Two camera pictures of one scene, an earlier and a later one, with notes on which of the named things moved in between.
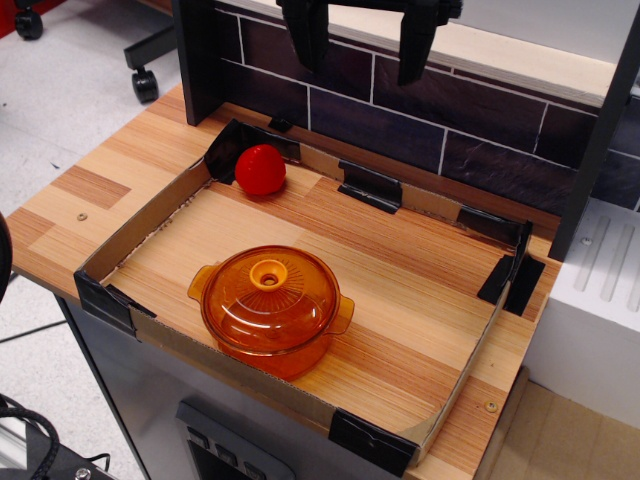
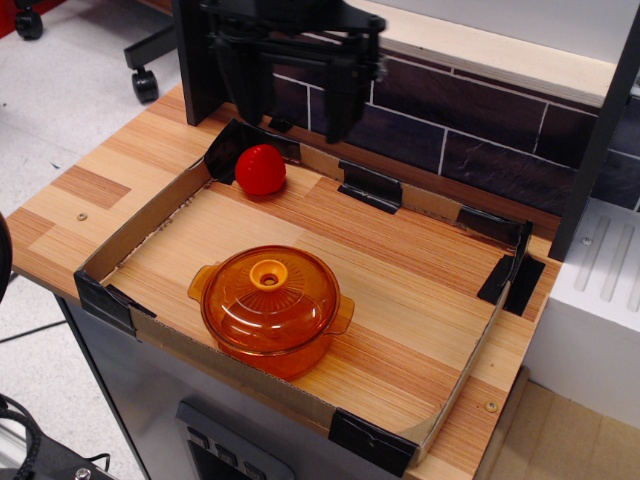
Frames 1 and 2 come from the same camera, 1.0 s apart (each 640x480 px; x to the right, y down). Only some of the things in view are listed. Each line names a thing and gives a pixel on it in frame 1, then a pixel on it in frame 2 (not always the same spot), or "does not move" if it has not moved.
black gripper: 307,22 -> 339,33
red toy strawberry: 260,169 does not move
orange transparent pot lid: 270,300 does not move
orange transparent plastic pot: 285,366 does not move
